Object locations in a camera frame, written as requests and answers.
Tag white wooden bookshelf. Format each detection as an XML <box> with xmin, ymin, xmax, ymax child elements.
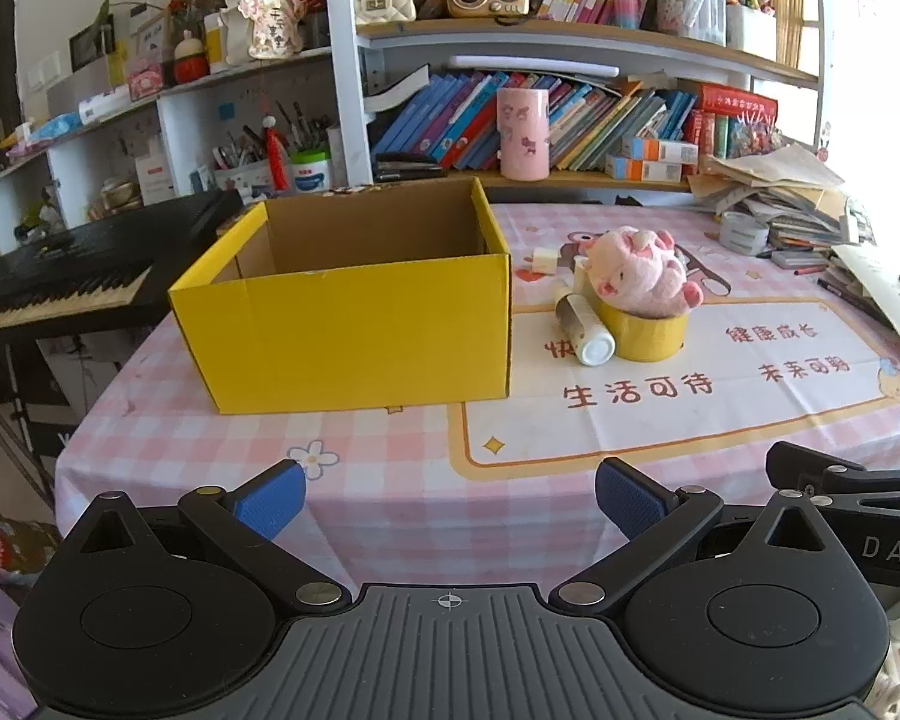
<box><xmin>0</xmin><ymin>0</ymin><xmax>830</xmax><ymax>252</ymax></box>

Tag beige tube with white cap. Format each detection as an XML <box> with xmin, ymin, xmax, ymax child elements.
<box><xmin>555</xmin><ymin>292</ymin><xmax>617</xmax><ymax>367</ymax></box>

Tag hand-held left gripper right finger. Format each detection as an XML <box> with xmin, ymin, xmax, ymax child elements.
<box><xmin>549</xmin><ymin>457</ymin><xmax>852</xmax><ymax>614</ymax></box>

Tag red tassel ornament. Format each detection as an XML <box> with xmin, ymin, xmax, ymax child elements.
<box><xmin>262</xmin><ymin>116</ymin><xmax>290</xmax><ymax>192</ymax></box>

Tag black keyboard piano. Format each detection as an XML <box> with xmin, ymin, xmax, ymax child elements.
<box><xmin>0</xmin><ymin>189</ymin><xmax>245</xmax><ymax>335</ymax></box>

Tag white pen holder boxes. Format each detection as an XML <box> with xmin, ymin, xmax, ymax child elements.
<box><xmin>660</xmin><ymin>0</ymin><xmax>777</xmax><ymax>61</ymax></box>

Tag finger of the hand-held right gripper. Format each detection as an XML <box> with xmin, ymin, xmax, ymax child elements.
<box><xmin>766</xmin><ymin>441</ymin><xmax>900</xmax><ymax>500</ymax></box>

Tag white pink doll figurine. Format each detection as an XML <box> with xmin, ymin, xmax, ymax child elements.
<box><xmin>221</xmin><ymin>0</ymin><xmax>305</xmax><ymax>61</ymax></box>

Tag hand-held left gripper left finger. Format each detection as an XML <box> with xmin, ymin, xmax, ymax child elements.
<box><xmin>58</xmin><ymin>457</ymin><xmax>353</xmax><ymax>614</ymax></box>

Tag pink plush toy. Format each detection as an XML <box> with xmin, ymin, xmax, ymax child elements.
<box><xmin>583</xmin><ymin>225</ymin><xmax>706</xmax><ymax>318</ymax></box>

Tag pile of papers and booklets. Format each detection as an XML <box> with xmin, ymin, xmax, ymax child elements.
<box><xmin>686</xmin><ymin>142</ymin><xmax>871</xmax><ymax>271</ymax></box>

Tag white paper sheet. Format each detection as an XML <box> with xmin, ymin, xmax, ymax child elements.
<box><xmin>832</xmin><ymin>244</ymin><xmax>900</xmax><ymax>368</ymax></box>

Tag orange white blue carton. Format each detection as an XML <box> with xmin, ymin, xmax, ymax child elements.
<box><xmin>606</xmin><ymin>156</ymin><xmax>692</xmax><ymax>182</ymax></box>
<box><xmin>621</xmin><ymin>136</ymin><xmax>700</xmax><ymax>164</ymax></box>

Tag black pen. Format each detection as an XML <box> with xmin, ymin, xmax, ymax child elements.
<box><xmin>817</xmin><ymin>277</ymin><xmax>893</xmax><ymax>331</ymax></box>

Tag grey pencil case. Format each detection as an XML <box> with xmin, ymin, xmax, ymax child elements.
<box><xmin>771</xmin><ymin>249</ymin><xmax>830</xmax><ymax>271</ymax></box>

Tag row of colourful books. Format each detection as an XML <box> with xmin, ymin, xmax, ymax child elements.
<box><xmin>371</xmin><ymin>71</ymin><xmax>781</xmax><ymax>173</ymax></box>

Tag yellow cardboard box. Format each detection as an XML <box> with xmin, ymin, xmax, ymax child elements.
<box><xmin>167</xmin><ymin>176</ymin><xmax>512</xmax><ymax>416</ymax></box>

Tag pink checkered desktop cloth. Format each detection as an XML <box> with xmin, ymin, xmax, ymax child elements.
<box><xmin>54</xmin><ymin>199</ymin><xmax>900</xmax><ymax>601</ymax></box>

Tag yellow tape roll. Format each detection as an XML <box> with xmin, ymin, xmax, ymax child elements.
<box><xmin>596</xmin><ymin>300</ymin><xmax>691</xmax><ymax>362</ymax></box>

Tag red apple shaped jar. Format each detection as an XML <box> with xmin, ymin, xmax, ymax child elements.
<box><xmin>174</xmin><ymin>30</ymin><xmax>211</xmax><ymax>85</ymax></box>

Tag black stapler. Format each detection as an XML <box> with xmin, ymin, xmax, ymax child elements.
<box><xmin>375</xmin><ymin>152</ymin><xmax>449</xmax><ymax>182</ymax></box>

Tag pink cylinder container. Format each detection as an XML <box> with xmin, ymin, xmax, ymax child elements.
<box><xmin>496</xmin><ymin>87</ymin><xmax>551</xmax><ymax>182</ymax></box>

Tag white jar with blue label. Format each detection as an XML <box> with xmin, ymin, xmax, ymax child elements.
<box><xmin>290</xmin><ymin>151</ymin><xmax>333</xmax><ymax>194</ymax></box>

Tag grey tape roll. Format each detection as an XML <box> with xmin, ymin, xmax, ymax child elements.
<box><xmin>718</xmin><ymin>211</ymin><xmax>771</xmax><ymax>256</ymax></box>

